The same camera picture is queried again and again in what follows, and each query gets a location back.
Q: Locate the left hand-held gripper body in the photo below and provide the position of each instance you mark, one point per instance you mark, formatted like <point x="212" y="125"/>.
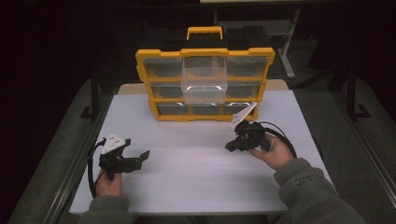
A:
<point x="112" y="158"/>

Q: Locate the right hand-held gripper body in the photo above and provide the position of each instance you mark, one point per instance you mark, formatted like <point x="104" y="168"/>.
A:
<point x="252" y="135"/>

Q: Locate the yellow black organizer case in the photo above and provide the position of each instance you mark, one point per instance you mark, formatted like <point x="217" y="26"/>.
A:
<point x="205" y="84"/>

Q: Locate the clear plastic drawer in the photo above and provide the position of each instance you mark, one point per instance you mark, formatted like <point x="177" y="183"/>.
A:
<point x="204" y="84"/>

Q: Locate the person's left hand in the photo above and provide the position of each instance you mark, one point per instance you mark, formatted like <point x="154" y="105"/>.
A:
<point x="109" y="186"/>

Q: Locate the person's right hand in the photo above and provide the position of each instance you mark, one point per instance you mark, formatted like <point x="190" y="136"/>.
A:
<point x="277" y="155"/>

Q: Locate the black metal stand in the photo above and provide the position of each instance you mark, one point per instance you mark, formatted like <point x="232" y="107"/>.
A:
<point x="351" y="99"/>
<point x="93" y="99"/>

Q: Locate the grey desk with white legs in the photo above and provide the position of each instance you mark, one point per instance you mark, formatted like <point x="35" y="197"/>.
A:
<point x="288" y="46"/>

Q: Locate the aluminium frame rail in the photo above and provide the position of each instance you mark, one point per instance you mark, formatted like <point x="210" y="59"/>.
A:
<point x="74" y="174"/>
<point x="373" y="161"/>

